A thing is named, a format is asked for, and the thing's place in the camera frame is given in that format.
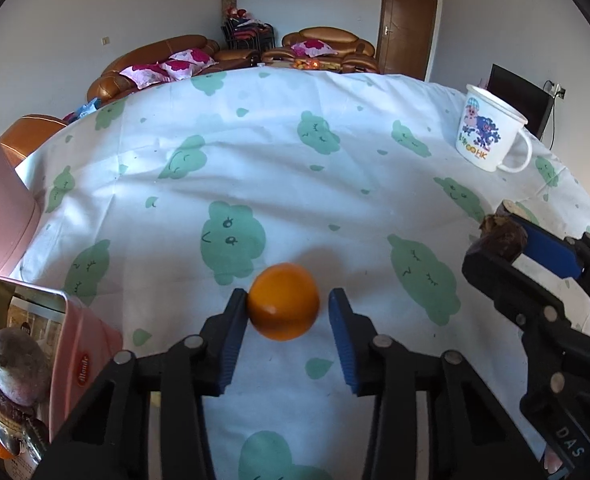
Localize purple round fruit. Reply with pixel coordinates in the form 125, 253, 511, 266
0, 327, 52, 406

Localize small mandarin orange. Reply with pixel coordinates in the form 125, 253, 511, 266
247, 262, 320, 341

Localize coffee table with fruits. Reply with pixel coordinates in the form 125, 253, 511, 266
259, 58, 342, 73

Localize right hand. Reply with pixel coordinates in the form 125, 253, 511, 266
542, 445, 566, 477

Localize dark brown passion fruit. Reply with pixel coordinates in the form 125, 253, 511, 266
478, 214, 528, 263

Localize gold metal tin box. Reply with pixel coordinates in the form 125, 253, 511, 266
0, 274, 125, 480

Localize white floral enamel mug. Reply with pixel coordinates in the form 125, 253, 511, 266
456, 84, 533, 174

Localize black television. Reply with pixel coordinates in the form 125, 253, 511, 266
486, 64, 554, 140

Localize white cloud-print tablecloth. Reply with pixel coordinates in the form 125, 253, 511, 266
16, 68, 590, 412

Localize brown wooden door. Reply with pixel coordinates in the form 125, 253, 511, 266
376, 0, 438, 80

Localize brown leather armchair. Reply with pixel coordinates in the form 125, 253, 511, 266
261, 26, 380, 73

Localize orange leather chair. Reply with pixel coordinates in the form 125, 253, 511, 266
0, 114, 66, 168

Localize pink floral cushion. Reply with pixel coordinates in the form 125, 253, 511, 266
291, 39, 337, 58

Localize long brown leather sofa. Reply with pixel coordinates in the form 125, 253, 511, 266
86, 35, 260, 104

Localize stacked dark chairs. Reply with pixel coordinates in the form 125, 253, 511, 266
221, 6, 275, 52

